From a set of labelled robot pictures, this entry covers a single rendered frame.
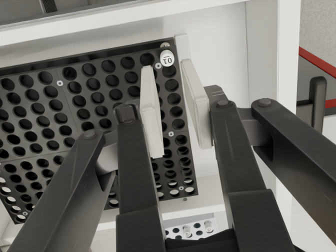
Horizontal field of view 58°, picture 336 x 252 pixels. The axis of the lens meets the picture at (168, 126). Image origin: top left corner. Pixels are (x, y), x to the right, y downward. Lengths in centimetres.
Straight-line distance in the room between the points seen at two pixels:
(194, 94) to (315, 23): 120
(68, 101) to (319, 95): 24
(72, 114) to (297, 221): 49
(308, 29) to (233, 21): 100
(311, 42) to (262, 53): 105
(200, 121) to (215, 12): 21
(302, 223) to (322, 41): 87
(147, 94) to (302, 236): 57
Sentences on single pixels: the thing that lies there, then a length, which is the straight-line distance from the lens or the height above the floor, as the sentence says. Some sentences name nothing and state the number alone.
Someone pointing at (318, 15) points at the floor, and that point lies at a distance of 134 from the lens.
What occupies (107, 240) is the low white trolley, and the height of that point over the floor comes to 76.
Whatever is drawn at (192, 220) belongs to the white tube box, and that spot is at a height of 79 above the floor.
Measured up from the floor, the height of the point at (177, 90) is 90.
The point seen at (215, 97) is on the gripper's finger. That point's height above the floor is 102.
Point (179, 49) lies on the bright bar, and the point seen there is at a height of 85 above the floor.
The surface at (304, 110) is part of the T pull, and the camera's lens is 32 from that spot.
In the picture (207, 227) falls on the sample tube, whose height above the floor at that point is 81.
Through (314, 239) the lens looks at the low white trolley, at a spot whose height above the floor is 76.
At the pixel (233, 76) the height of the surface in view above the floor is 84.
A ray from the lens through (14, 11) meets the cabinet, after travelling 58.
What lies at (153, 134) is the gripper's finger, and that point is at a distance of 15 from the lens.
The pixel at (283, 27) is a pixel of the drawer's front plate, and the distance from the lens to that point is 27.
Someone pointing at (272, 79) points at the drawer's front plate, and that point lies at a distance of 29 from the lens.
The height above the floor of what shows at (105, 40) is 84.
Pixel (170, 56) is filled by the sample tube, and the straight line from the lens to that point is 27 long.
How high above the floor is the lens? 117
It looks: 61 degrees down
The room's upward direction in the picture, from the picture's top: 174 degrees clockwise
